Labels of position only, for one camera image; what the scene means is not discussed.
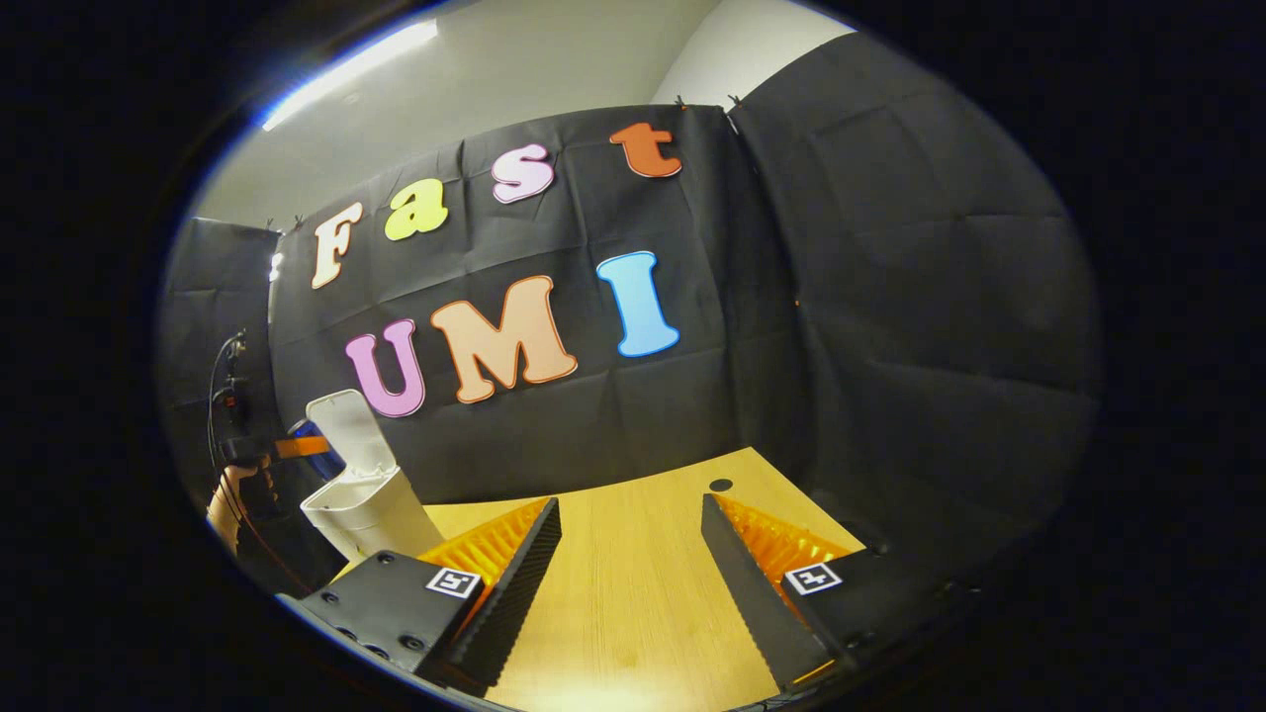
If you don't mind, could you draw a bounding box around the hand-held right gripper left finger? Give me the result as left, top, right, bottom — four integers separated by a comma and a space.
279, 496, 563, 699

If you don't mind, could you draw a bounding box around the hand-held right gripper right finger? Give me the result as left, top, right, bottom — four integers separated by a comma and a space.
700, 492, 980, 693

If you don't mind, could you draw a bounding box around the blue pop can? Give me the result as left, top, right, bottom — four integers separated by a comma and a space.
289, 420, 347, 481

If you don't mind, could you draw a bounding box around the white desktop garbage bin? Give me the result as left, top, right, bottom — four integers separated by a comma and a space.
300, 389, 446, 565

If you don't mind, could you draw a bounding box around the wooden desktop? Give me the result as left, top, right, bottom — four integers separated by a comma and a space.
331, 447, 869, 712

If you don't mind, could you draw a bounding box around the black cable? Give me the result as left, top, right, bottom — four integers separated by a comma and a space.
206, 332, 248, 466

